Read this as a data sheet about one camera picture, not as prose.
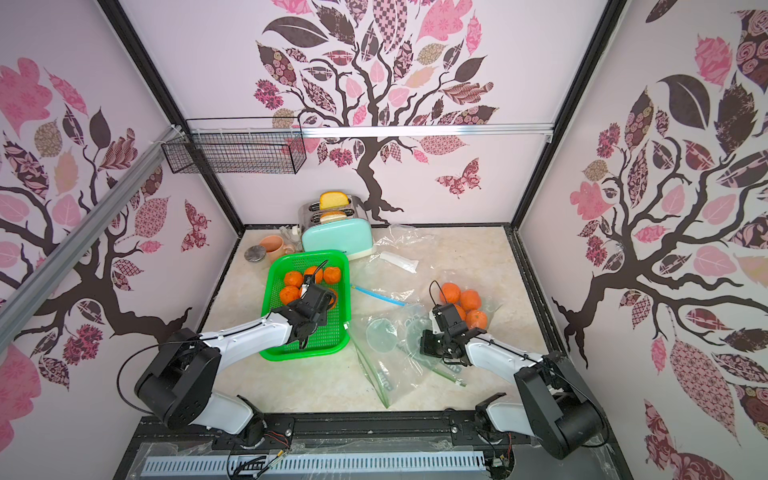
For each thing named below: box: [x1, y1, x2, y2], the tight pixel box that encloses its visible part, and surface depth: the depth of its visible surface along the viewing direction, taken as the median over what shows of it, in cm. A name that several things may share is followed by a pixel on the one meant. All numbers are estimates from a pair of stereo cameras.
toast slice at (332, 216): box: [320, 211, 347, 224], surface depth 98 cm
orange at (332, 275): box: [325, 266, 341, 285], surface depth 102 cm
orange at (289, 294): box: [280, 285, 301, 305], surface depth 97 cm
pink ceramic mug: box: [260, 234, 296, 267], surface depth 106 cm
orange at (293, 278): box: [284, 271, 303, 289], surface depth 101 cm
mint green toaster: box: [299, 196, 375, 261], surface depth 102 cm
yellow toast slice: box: [319, 191, 349, 210], surface depth 105 cm
